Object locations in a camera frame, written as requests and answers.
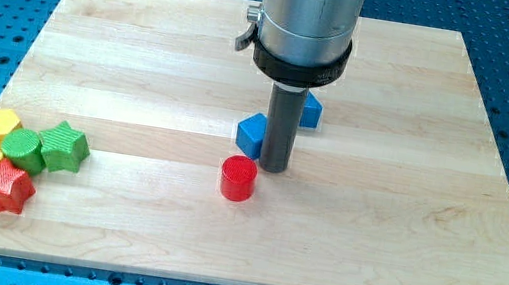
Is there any black clamp ring with lever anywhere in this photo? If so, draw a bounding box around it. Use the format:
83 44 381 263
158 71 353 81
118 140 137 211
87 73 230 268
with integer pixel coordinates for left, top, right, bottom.
234 5 353 89

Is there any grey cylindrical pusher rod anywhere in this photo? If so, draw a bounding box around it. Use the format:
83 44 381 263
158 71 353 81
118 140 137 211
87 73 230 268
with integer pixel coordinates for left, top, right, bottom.
259 82 309 173

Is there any red cylinder block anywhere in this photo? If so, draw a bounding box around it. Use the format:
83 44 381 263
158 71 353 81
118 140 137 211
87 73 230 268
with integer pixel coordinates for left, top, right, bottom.
220 155 258 202

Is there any green star block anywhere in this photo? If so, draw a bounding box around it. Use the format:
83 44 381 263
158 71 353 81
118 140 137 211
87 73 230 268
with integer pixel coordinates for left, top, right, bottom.
39 121 90 173

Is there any red star block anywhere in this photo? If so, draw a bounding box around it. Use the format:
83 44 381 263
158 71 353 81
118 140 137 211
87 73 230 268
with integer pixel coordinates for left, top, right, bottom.
0 158 36 215

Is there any blue triangle block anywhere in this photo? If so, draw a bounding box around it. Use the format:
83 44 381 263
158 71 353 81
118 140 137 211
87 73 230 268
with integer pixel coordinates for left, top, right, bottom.
299 91 323 129

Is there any blue cube block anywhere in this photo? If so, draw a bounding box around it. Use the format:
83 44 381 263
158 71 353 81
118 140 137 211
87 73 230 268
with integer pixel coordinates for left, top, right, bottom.
235 113 267 160

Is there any light wooden board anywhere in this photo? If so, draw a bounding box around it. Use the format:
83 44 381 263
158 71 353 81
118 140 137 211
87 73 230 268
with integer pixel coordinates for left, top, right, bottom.
0 0 509 285

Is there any green cylinder block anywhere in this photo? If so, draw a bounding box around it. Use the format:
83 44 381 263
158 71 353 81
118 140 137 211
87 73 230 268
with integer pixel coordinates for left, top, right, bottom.
0 128 46 176

